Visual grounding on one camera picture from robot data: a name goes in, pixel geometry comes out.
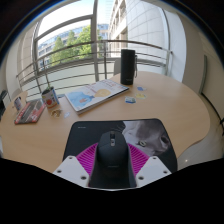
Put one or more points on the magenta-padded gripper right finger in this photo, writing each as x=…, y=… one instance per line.
x=153, y=170

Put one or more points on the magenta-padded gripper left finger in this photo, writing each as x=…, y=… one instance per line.
x=71, y=170

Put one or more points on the black computer mouse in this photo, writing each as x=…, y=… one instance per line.
x=112, y=160

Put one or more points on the black printed mouse pad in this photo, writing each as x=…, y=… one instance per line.
x=83, y=136

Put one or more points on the red magazine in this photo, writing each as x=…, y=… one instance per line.
x=30, y=111

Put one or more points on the small blue card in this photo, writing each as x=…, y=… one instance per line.
x=141, y=88
x=130, y=100

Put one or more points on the small yellow card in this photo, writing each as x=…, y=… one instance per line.
x=140, y=95

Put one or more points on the white and blue magazine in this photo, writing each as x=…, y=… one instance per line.
x=95, y=95

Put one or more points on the blue and white printed cup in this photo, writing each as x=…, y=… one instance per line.
x=17, y=104

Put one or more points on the black cylindrical tumbler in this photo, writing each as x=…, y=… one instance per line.
x=128, y=66

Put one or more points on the white chair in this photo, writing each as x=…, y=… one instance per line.
x=117, y=66

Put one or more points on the metal balcony railing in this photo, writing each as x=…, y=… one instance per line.
x=83, y=45

